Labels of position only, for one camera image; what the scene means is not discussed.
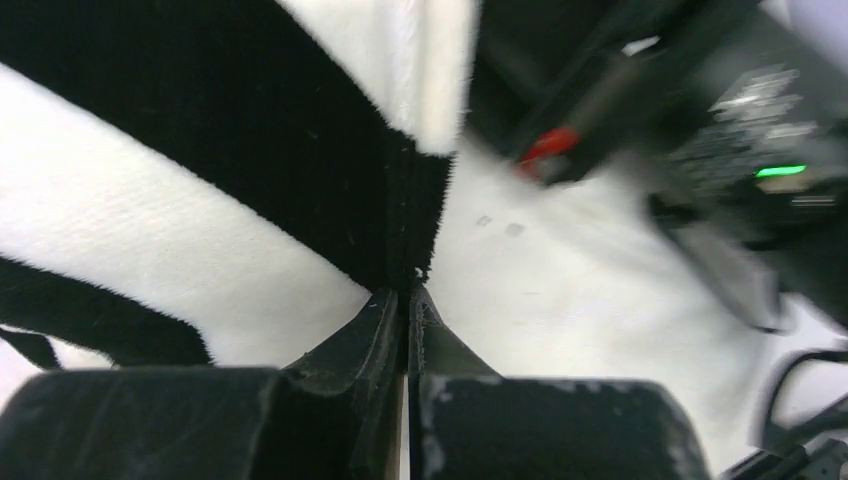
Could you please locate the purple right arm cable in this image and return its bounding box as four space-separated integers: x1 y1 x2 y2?
722 347 848 480

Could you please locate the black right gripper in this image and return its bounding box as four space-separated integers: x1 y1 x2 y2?
470 1 847 332

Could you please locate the black white striped pillowcase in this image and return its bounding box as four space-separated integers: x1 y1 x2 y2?
1 1 479 369

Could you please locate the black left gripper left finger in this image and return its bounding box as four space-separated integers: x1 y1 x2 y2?
1 290 401 479

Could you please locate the white pillow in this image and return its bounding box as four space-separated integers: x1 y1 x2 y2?
428 138 843 473

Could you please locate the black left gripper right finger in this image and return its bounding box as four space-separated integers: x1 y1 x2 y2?
408 287 710 480

